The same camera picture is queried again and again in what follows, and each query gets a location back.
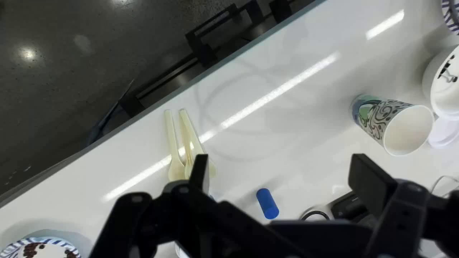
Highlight flat black scale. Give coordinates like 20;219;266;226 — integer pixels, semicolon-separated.
329;189;370;222

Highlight white paper cup lid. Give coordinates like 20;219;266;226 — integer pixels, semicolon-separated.
426;113;459;149

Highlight cream plastic tongs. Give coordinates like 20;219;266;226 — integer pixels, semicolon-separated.
164;107;217;183

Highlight blue patterned ceramic plate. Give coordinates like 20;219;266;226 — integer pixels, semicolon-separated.
439;0;459;34
0;235;83;258

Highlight dark wood drawer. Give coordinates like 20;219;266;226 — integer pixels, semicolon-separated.
85;51;207;145
184;0;299;59

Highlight white ceramic bowl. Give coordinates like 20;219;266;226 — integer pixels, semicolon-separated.
420;43;459;120

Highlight open patterned paper cup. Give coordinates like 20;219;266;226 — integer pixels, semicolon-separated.
352;92;436;157

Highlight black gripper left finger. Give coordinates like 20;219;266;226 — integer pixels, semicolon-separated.
89;153;250;258

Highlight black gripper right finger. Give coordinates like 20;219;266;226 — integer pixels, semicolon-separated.
347;153;459;258

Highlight small blue cylinder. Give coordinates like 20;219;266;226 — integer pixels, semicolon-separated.
256;186;281;221

